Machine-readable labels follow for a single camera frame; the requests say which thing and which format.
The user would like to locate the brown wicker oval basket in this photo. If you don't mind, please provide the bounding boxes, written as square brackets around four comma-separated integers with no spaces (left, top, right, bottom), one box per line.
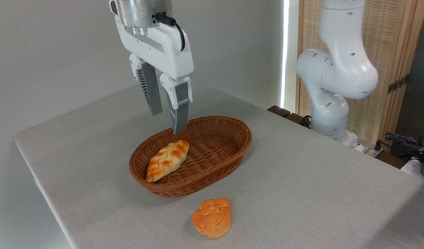
[129,116,253,198]

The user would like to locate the grey tablecloth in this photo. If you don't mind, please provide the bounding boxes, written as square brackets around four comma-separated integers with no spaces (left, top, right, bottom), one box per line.
[14,71,424,249]

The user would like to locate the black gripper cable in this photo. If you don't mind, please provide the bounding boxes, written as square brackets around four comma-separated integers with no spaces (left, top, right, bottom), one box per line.
[156,13,186,52]

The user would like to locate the metal screen hinge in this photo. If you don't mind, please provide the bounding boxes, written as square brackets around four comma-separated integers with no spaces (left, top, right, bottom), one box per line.
[387,73,410,94]

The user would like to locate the long braided bread loaf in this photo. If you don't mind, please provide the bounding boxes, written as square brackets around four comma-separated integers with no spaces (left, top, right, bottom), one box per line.
[145,140,190,183]

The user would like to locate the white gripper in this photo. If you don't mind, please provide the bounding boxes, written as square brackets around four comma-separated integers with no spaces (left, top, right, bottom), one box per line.
[110,0,194,135]

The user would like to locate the white power strip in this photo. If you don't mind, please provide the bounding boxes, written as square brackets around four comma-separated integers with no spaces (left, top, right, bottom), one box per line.
[356,143,382,158]

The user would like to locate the round orange bread bun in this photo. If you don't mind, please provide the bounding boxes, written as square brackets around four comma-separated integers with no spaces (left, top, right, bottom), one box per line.
[192,198,232,239]

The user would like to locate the bundle of dark cables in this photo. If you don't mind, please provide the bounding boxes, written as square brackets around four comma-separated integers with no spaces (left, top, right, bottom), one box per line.
[375,129,424,164]

